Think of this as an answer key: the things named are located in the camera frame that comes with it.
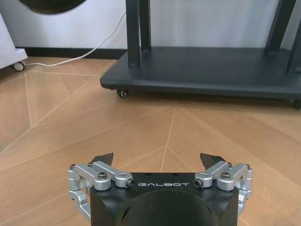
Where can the white wheeled cart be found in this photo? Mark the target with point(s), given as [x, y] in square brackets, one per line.
[9, 47]

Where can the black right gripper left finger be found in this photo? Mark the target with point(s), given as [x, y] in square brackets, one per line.
[94, 173]

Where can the dark grey wheeled stand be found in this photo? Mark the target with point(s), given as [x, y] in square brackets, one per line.
[207, 47]

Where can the dark round bin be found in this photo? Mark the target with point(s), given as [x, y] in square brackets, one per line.
[50, 5]

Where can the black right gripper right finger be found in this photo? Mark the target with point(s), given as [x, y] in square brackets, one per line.
[224, 173]

